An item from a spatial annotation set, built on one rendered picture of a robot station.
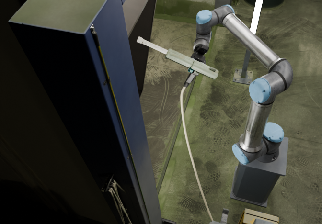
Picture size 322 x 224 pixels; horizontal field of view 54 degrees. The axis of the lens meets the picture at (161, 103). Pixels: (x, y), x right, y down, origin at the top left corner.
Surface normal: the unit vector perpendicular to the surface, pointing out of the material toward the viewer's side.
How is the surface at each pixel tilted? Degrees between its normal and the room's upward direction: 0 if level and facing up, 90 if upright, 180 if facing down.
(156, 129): 0
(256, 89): 83
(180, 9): 90
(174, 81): 0
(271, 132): 5
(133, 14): 12
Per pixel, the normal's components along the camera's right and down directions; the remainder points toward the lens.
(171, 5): -0.29, 0.77
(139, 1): 0.14, -0.56
